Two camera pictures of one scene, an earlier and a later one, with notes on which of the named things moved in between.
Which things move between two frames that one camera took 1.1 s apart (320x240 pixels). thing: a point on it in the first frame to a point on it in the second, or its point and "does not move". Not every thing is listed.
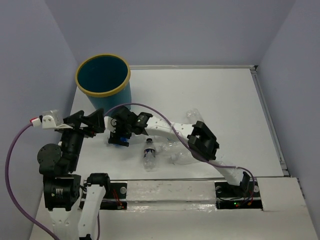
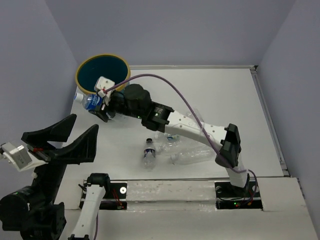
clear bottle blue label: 134,138 to 91,102
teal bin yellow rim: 106,79 does not move
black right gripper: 115,137 to 105,108
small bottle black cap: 149,157 does not move
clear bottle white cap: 183,157 does not move
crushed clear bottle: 192,116 does not move
